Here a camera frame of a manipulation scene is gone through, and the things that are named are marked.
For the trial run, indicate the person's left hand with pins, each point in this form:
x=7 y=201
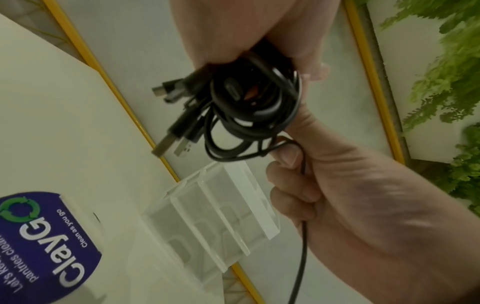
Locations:
x=243 y=23

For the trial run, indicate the person's right hand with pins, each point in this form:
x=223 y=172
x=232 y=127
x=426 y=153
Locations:
x=375 y=207

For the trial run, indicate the white plastic drawer organizer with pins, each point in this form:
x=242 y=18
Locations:
x=210 y=213

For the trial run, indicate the green hanging plant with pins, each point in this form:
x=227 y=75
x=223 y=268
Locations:
x=450 y=74

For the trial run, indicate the white table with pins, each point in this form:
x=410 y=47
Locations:
x=75 y=133

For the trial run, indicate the round purple sticker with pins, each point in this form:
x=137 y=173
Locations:
x=45 y=261

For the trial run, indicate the yellow wall trim bar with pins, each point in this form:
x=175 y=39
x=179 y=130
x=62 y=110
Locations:
x=373 y=74

